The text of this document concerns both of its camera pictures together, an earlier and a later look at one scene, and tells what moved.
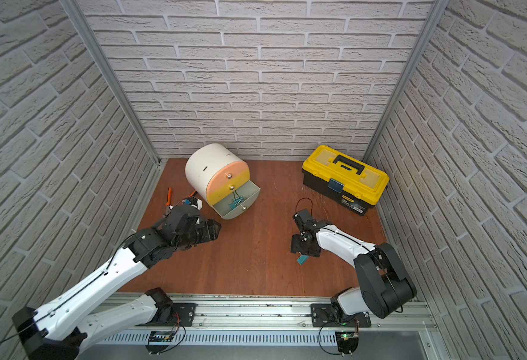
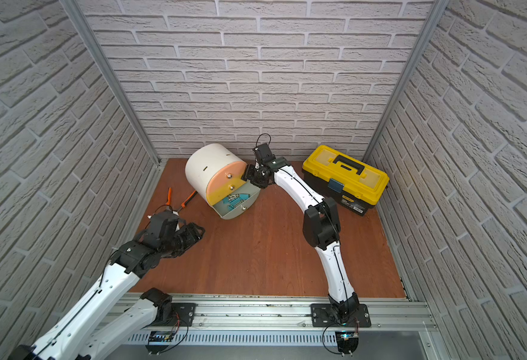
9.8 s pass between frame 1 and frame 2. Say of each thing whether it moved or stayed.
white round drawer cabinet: stayed
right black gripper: moved
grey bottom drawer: stayed
